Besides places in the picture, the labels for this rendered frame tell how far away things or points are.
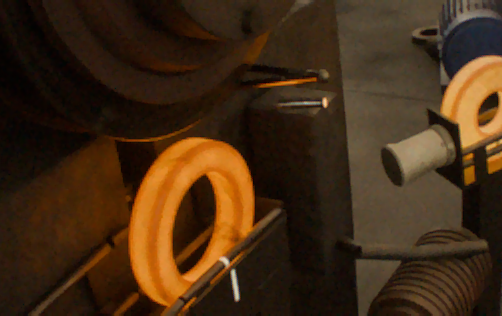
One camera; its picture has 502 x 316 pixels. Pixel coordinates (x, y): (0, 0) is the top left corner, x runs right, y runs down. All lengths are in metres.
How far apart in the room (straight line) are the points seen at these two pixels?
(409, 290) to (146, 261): 0.43
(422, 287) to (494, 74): 0.31
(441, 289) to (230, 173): 0.38
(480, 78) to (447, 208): 1.22
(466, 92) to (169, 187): 0.50
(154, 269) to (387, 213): 1.57
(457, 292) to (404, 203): 1.24
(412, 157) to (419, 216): 1.19
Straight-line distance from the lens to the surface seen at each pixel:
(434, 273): 1.19
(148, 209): 0.84
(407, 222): 2.33
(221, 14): 0.70
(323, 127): 1.05
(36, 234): 0.83
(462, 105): 1.19
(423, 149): 1.17
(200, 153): 0.88
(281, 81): 0.89
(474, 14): 2.90
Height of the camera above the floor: 1.21
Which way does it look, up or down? 26 degrees down
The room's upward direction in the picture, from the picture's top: 7 degrees counter-clockwise
